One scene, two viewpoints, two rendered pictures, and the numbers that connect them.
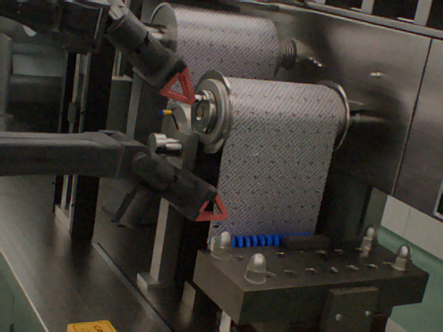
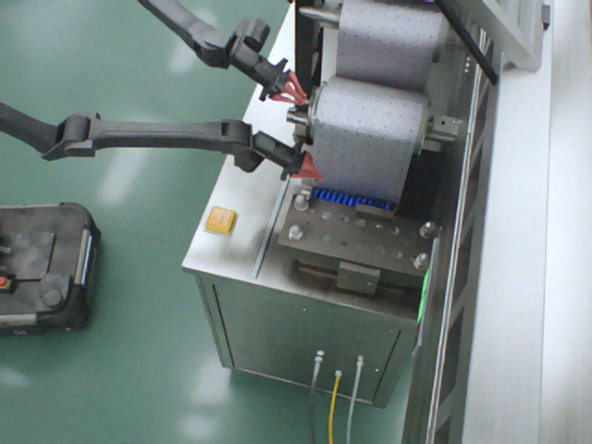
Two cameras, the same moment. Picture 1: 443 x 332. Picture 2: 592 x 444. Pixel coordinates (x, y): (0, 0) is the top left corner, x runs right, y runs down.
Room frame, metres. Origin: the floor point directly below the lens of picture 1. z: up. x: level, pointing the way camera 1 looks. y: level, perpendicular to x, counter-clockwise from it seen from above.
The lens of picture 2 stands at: (0.54, -0.64, 2.31)
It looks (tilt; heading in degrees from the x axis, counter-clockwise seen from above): 57 degrees down; 46
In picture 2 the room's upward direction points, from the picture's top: straight up
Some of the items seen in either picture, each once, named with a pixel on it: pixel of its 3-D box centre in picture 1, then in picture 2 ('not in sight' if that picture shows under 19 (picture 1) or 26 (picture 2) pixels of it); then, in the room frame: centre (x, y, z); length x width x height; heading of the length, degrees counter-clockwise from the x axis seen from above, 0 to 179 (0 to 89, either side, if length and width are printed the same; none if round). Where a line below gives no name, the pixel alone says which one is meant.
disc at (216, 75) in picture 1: (210, 111); (319, 111); (1.27, 0.03, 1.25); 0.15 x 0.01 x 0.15; 31
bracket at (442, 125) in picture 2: (345, 102); (445, 125); (1.42, -0.22, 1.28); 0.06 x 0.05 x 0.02; 121
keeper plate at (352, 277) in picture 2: (348, 318); (357, 279); (1.13, -0.26, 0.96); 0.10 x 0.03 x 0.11; 121
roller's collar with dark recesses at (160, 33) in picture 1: (149, 39); (334, 16); (1.47, 0.19, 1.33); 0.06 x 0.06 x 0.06; 31
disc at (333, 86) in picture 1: (323, 118); (423, 131); (1.40, -0.18, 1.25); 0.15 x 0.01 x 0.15; 31
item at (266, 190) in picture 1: (271, 194); (358, 175); (1.28, -0.10, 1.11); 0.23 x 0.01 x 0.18; 121
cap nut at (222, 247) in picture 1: (223, 243); (301, 200); (1.15, -0.03, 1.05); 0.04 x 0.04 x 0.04
